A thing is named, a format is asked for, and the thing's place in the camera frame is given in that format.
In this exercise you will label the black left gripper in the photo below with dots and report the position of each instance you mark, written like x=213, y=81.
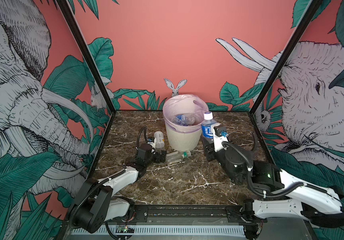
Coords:
x=158, y=159

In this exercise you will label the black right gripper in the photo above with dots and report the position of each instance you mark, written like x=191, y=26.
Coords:
x=209, y=151

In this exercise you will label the white label tall bottle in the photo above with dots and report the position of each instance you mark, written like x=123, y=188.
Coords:
x=159, y=141

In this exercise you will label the clear bottle green cap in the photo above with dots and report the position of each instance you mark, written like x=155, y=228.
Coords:
x=176, y=157

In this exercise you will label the blue Pocari label bottle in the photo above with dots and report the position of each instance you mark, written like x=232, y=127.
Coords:
x=176, y=120

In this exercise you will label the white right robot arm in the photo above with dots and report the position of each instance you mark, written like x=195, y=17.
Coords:
x=280, y=194

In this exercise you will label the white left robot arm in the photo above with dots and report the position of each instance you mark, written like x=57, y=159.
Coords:
x=93, y=204

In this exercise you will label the white ribbed trash bin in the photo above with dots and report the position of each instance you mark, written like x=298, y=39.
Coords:
x=183, y=138

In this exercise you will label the purple plastic bin liner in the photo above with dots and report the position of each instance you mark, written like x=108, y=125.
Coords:
x=188, y=105

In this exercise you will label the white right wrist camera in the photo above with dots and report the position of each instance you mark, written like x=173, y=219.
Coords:
x=220, y=135

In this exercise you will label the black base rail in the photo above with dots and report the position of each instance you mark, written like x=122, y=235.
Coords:
x=231, y=213

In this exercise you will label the white ventilated cable tray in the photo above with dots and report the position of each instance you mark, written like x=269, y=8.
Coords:
x=153, y=230

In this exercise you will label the black enclosure frame post left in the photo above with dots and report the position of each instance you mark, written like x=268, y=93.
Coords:
x=80, y=40

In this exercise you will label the black enclosure frame post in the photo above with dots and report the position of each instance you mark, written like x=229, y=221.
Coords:
x=305, y=20
x=80, y=40

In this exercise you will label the black enclosure frame post right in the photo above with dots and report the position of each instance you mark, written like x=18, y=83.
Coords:
x=305, y=20

